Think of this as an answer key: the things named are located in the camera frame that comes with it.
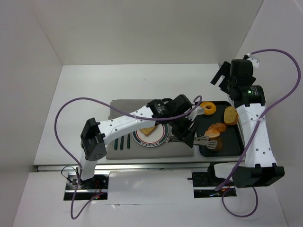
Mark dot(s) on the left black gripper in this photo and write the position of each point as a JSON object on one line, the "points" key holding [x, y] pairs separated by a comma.
{"points": [[187, 132]]}

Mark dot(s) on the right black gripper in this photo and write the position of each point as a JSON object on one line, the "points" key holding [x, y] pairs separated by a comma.
{"points": [[224, 79]]}

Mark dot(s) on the metal serving tongs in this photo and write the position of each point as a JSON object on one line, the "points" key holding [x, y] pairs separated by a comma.
{"points": [[194, 141]]}

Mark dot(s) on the dark brown bread piece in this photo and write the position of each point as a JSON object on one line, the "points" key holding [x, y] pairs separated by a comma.
{"points": [[219, 145]]}

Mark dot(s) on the cut bread slice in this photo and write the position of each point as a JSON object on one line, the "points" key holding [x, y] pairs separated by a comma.
{"points": [[147, 131], [231, 116]]}

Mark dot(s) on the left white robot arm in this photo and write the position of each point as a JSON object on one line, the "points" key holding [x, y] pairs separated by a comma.
{"points": [[96, 136]]}

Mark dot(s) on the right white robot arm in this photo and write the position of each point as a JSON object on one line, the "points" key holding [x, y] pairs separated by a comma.
{"points": [[260, 168]]}

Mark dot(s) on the sugared round bun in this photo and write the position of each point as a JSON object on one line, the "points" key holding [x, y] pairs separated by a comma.
{"points": [[212, 133]]}

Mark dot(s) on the brown glazed bun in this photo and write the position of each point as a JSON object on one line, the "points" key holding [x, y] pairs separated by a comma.
{"points": [[220, 127]]}

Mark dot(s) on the white plate green red rim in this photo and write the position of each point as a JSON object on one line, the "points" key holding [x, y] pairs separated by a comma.
{"points": [[156, 138]]}

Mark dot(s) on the orange glazed donut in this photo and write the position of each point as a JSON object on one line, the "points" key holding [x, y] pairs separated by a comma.
{"points": [[209, 108]]}

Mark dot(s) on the black baking tray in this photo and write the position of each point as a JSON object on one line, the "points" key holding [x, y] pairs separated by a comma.
{"points": [[231, 138]]}

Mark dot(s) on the grey cloth placemat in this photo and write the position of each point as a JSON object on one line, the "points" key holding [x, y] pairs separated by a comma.
{"points": [[136, 151]]}

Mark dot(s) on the aluminium rail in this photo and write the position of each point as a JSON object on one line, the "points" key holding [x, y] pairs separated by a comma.
{"points": [[158, 166]]}

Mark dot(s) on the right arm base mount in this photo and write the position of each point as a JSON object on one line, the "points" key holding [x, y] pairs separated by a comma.
{"points": [[204, 184]]}

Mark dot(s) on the gold knife green handle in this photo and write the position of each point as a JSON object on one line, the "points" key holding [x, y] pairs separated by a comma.
{"points": [[128, 141]]}

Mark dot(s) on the gold fork green handle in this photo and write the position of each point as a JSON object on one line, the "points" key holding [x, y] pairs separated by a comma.
{"points": [[122, 143]]}

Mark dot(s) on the gold spoon green handle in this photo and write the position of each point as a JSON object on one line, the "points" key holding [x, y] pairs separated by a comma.
{"points": [[116, 144]]}

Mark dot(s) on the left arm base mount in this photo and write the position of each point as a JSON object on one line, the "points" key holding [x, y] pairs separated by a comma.
{"points": [[95, 187]]}

